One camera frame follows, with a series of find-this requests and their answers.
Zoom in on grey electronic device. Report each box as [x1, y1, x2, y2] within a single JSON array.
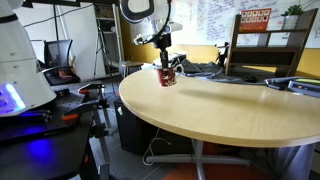
[[287, 77, 320, 99]]

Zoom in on tangled white cable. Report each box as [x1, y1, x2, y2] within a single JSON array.
[[142, 127, 172, 167]]

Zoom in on black computer tower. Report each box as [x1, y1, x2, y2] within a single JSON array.
[[113, 99, 158, 156]]

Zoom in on orange poster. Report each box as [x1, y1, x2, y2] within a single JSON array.
[[238, 7, 273, 34]]

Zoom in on black keyboard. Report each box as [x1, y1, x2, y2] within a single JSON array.
[[181, 58, 202, 75]]

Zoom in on black computer mouse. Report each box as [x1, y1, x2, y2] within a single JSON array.
[[243, 74, 259, 84]]

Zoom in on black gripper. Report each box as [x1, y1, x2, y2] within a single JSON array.
[[153, 32, 173, 76]]

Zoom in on grey metal table leg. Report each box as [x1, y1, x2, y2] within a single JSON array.
[[145, 138, 252, 180]]

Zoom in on green potted plant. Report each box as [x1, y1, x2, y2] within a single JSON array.
[[281, 3, 305, 31]]

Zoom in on black tripod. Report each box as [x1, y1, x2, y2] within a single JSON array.
[[92, 6, 113, 80]]

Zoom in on black office chair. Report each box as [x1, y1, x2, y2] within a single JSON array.
[[41, 39, 82, 86]]

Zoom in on small wooden stool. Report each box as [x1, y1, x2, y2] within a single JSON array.
[[118, 60, 145, 79]]

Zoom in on whiteboard with writing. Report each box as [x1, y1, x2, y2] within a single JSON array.
[[166, 0, 320, 50]]

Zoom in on black perforated robot table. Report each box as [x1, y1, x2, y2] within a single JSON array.
[[0, 83, 111, 180]]

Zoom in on maroon mug white inside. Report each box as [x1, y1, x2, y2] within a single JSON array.
[[156, 63, 185, 88]]

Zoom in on black clamp orange handle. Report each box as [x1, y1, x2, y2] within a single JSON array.
[[61, 98, 111, 123], [77, 82, 106, 96]]

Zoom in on dark wooden shelf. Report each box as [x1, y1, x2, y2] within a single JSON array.
[[224, 8, 319, 78]]

